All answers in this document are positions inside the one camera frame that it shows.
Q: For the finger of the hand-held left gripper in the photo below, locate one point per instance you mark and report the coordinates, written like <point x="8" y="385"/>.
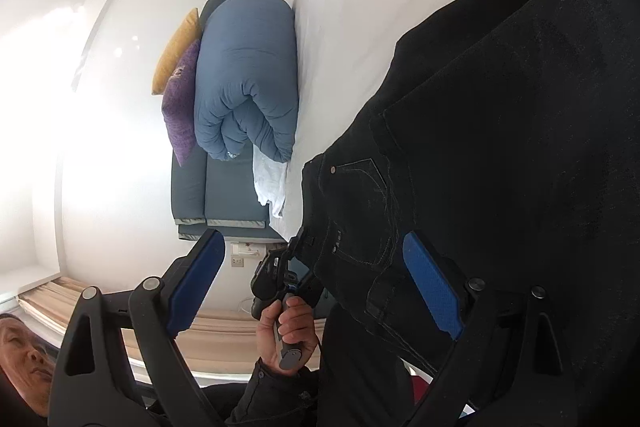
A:
<point x="300" y="244"/>

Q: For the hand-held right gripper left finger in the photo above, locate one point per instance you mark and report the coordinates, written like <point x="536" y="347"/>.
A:
<point x="200" y="279"/>

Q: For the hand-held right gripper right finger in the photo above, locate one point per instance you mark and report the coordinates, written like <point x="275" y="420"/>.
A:
<point x="430" y="284"/>

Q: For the black pants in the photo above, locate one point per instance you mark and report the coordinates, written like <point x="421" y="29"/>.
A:
<point x="500" y="132"/>

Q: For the person's left forearm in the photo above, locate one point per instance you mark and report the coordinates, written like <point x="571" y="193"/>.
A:
<point x="275" y="397"/>

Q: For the person's left hand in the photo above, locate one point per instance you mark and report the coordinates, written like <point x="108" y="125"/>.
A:
<point x="292" y="322"/>

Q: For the white crumpled cloth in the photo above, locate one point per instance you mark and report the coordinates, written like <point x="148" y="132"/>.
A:
<point x="268" y="187"/>

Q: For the grey upholstered headboard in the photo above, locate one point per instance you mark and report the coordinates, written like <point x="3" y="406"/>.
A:
<point x="225" y="194"/>

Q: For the red object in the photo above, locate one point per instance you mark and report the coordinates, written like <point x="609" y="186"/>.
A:
<point x="422" y="392"/>

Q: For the purple pillow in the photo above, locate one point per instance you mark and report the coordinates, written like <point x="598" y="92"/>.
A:
<point x="182" y="107"/>

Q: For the blue rolled duvet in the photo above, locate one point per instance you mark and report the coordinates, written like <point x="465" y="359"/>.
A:
<point x="245" y="77"/>

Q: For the person's head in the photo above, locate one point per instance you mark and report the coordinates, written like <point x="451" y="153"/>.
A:
<point x="22" y="357"/>

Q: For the yellow pillow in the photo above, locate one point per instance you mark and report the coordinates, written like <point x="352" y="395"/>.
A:
<point x="175" y="52"/>

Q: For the white bed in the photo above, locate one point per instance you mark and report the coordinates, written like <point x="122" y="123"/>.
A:
<point x="360" y="7"/>

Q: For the bedside wall socket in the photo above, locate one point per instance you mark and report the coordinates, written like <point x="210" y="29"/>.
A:
<point x="240" y="257"/>

